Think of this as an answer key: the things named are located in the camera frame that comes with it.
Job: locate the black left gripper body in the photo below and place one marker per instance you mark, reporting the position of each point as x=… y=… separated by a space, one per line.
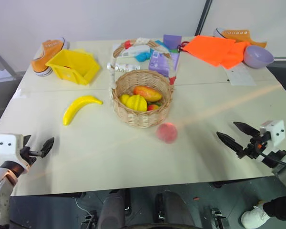
x=26 y=154

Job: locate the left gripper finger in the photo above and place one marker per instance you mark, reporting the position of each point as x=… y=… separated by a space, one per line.
x=44 y=148
x=27 y=139

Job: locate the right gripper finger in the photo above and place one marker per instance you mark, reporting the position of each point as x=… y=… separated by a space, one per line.
x=246 y=129
x=230 y=142

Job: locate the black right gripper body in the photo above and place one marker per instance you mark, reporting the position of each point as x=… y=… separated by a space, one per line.
x=253 y=149

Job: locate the small red yellow toy fruit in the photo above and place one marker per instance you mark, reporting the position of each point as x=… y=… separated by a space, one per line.
x=153 y=107

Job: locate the yellow starfruit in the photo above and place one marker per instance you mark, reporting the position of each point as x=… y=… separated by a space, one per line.
x=135 y=103

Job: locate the yellow toy banana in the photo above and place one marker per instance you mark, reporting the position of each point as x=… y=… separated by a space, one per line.
x=78 y=107

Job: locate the white printed paper sheet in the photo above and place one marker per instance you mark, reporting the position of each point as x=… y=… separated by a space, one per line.
x=242 y=75

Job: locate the pink toy peach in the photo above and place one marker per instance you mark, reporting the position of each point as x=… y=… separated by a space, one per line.
x=166 y=133

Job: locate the black bystander trouser leg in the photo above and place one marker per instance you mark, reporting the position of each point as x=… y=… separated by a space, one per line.
x=281 y=208

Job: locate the white bystander shoe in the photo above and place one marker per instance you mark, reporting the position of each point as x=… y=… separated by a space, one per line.
x=255 y=217

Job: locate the lilac plastic bowl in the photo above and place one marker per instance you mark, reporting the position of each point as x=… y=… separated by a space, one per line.
x=258 y=57

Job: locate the black stand foot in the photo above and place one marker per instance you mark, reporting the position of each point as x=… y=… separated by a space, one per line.
x=219 y=218
x=89 y=219

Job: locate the orange canvas sneaker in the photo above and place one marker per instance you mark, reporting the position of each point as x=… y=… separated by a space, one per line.
x=44 y=56
x=240 y=35

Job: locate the yellow plastic bin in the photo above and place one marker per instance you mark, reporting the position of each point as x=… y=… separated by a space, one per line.
x=71 y=64

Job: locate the orange folded cloth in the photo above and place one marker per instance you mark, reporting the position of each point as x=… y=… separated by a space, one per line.
x=212 y=48

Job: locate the dark rounded shape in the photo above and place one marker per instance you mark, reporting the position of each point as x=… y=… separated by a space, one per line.
x=112 y=210

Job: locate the red yellow toy mango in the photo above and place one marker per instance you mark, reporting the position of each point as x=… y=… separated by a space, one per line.
x=149 y=93

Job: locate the purple tissue pack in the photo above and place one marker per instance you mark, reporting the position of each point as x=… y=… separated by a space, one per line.
x=160 y=63

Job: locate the green flat item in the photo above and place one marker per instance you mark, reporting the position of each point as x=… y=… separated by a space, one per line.
x=174 y=50

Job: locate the white toothpaste tube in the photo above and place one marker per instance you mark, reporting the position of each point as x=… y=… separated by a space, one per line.
x=126 y=66

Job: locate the purple card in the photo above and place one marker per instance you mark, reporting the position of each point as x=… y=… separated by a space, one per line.
x=172 y=41

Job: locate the teal flat item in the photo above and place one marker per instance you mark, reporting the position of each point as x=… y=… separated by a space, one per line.
x=160 y=45

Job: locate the blue crumpled item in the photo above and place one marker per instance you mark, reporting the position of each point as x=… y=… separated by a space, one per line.
x=144 y=56

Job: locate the black slanted pole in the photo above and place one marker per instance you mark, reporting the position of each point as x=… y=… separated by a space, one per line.
x=202 y=16

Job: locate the white long box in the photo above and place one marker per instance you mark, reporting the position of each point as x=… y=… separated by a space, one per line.
x=135 y=50

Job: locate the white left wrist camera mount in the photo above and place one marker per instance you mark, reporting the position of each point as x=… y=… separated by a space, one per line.
x=8 y=145

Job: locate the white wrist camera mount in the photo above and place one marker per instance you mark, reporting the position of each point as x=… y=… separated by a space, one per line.
x=8 y=145
x=275 y=133

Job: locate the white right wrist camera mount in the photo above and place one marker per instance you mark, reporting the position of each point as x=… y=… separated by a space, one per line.
x=275 y=133

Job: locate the grey metal frame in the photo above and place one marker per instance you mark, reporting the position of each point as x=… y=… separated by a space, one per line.
x=2 y=64

